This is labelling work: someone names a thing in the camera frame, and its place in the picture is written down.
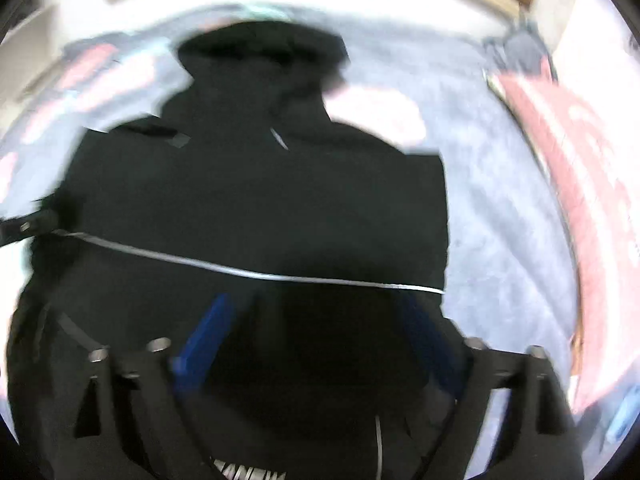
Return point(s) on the printed grey blanket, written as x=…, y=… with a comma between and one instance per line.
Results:
x=500, y=210

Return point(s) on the black hooded jacket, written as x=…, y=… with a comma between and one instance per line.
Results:
x=260, y=200

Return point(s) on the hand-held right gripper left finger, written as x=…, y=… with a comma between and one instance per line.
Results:
x=204, y=336

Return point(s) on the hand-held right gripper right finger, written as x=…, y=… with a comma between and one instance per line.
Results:
x=431, y=345

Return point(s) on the pink printed cloth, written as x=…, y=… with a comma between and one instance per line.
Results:
x=580, y=200

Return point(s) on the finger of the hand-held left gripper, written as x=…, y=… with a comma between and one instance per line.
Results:
x=30, y=227

